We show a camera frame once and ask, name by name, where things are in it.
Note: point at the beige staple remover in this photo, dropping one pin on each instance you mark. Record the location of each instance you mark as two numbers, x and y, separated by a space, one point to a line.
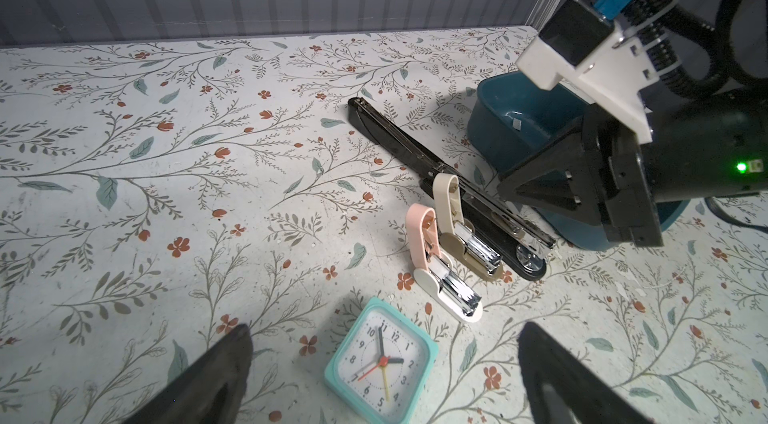
458 235

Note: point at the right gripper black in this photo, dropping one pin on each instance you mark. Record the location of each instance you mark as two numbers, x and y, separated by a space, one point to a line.
589 183

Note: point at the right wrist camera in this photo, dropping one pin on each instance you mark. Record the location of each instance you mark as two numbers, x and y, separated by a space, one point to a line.
584 45

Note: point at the teal plastic tray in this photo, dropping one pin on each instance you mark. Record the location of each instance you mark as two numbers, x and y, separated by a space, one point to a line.
502 98

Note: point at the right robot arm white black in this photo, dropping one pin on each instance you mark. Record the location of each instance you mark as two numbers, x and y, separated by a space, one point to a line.
672 115

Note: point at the small mint alarm clock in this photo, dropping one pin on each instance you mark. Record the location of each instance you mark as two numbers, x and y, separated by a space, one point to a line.
382 366

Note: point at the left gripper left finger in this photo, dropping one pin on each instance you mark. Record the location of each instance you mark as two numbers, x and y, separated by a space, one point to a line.
210 390

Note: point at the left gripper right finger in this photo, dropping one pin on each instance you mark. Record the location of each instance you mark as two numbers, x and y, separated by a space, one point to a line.
560 389

